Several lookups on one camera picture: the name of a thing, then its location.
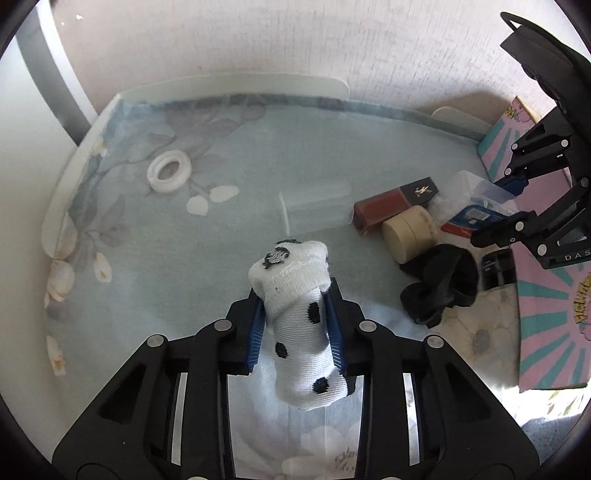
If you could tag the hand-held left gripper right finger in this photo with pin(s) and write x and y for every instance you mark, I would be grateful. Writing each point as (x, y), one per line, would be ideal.
(336, 341)

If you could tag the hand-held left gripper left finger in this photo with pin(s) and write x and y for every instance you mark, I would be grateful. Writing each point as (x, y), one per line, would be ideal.
(256, 332)

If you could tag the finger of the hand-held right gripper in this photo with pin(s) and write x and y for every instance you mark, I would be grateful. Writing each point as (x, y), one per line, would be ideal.
(540, 143)
(512, 228)

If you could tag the white black-dotted sock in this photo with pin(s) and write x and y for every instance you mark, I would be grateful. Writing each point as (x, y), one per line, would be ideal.
(300, 332)

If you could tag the clear plastic bag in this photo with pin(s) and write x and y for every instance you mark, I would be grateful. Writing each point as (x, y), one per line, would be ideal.
(475, 187)

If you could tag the pink teal striped cardboard box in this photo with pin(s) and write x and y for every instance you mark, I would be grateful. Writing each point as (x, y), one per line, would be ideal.
(549, 295)

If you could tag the white desktop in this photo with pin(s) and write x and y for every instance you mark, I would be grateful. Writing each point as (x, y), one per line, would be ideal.
(231, 85)

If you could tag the small dark jar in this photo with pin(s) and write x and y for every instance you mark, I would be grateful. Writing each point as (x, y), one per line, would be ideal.
(497, 270)

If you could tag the red blue card pack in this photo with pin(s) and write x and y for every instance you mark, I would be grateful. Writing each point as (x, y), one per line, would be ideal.
(466, 221)

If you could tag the black scrunchie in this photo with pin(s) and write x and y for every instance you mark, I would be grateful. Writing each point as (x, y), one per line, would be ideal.
(438, 281)

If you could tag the beige round container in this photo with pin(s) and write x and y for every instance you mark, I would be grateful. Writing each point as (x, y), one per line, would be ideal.
(408, 235)

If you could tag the brown black lipstick box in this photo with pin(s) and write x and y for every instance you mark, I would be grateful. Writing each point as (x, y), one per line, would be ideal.
(383, 207)

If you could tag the clear plastic case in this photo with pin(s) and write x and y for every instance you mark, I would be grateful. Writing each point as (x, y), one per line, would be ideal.
(318, 207)

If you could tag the white tape roll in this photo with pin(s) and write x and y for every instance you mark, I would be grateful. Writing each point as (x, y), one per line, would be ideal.
(152, 173)

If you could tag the white door frame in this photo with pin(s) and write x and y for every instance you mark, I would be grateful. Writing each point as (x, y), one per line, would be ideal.
(55, 78)

